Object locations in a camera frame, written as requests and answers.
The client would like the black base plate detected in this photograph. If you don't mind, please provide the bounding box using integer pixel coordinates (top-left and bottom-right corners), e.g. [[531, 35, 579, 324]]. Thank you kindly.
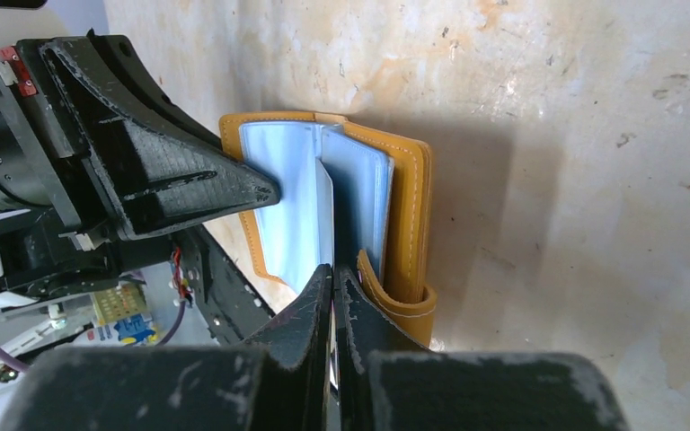
[[173, 226, 276, 345]]

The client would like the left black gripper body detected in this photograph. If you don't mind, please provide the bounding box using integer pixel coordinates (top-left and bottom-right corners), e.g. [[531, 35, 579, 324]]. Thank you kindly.
[[0, 37, 194, 298]]

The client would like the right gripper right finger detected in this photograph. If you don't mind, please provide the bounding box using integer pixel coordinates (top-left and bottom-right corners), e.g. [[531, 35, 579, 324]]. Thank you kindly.
[[333, 265, 428, 430]]

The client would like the green circuit board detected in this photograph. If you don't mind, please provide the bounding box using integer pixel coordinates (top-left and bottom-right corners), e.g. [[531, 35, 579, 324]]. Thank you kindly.
[[81, 283, 160, 347]]

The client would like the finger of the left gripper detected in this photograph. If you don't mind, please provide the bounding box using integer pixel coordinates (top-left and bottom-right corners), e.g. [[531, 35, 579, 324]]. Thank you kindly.
[[41, 36, 281, 240]]

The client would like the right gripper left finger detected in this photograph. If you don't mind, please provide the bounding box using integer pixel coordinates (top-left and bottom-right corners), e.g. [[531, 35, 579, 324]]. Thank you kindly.
[[243, 264, 333, 430]]

